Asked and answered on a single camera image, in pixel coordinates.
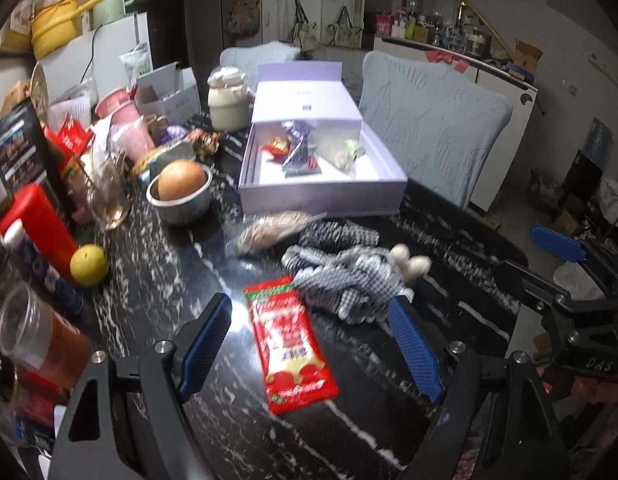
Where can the glass mug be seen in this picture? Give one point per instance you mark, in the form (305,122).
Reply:
(109,205)

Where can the red plastic bottle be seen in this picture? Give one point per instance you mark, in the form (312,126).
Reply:
(39,225)

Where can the person's right hand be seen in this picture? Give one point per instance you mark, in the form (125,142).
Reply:
(584,392)

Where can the brown snack wrapper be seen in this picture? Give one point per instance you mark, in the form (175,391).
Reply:
(204,141)

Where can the green printed paper packet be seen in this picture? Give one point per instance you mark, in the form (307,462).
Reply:
(351,150)

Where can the brown cardboard box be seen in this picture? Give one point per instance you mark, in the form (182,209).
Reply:
(528,57)

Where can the decorative plate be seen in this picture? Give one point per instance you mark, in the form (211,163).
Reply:
(38,85)

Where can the red paper packet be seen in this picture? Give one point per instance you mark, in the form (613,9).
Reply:
(71,135)

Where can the long red sauce packet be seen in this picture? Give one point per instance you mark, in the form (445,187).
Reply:
(289,350)

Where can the brown tote bag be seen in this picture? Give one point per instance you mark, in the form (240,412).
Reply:
(244,15)

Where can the yellow pot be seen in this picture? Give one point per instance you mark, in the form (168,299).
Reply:
(51,35)

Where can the beige mug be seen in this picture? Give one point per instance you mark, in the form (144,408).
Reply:
(155,122)

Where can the light blue covered chair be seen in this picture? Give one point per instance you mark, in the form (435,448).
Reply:
(259,57)
(434,130)

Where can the clear purple-print snack bag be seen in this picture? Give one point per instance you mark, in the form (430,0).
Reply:
(299,160)

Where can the plush doll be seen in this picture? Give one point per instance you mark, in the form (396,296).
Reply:
(354,280)

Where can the pink paper cup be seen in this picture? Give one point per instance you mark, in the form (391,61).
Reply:
(114,102)
(134,135)

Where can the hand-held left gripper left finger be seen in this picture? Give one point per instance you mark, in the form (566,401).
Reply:
(206,345)

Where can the row of bottles and jars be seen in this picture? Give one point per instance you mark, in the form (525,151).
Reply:
(439,30)

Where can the cream kettle-shaped bottle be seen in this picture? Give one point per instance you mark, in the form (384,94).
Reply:
(229,110)

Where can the white plastic bag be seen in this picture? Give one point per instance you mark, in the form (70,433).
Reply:
(574,280)

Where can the white-capped blue bottle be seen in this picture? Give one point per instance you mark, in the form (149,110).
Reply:
(44,270)

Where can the small red snack packet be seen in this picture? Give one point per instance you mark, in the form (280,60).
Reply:
(276,146)

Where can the blue water jug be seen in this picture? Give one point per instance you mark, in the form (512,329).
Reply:
(600,140)

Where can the white refrigerator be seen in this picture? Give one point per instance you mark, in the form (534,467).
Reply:
(109,55)

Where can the pale green jug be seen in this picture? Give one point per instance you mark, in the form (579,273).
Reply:
(111,2)

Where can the metal bowl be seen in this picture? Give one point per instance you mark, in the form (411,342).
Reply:
(181,210)

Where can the purple candy wrapper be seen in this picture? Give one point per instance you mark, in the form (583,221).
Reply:
(174,135)

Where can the grey-green biscuit packet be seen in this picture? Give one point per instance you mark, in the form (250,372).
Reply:
(169,155)

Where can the yellow-green round fruit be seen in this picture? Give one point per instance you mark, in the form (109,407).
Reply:
(89,265)

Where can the green and white pouch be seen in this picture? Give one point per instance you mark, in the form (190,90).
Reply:
(138,65)

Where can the lavender gift box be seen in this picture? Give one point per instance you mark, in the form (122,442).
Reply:
(319,195)

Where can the white cardboard box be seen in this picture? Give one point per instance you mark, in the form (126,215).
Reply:
(179,105)

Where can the checkered fabric scrunchie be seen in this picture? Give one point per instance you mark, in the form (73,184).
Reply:
(339,235)

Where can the beige tote bag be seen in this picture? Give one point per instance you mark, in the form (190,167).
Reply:
(304,30)
(345,32)

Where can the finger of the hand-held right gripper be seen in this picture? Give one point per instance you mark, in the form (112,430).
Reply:
(556,244)
(529,282)

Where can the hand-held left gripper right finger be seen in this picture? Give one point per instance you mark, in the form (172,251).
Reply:
(416,350)

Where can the black printed box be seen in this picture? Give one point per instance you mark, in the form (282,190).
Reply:
(14,155)

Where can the clear plastic cup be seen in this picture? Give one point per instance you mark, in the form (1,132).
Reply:
(44,340)

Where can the pink cloth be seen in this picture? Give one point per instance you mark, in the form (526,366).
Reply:
(446,60)

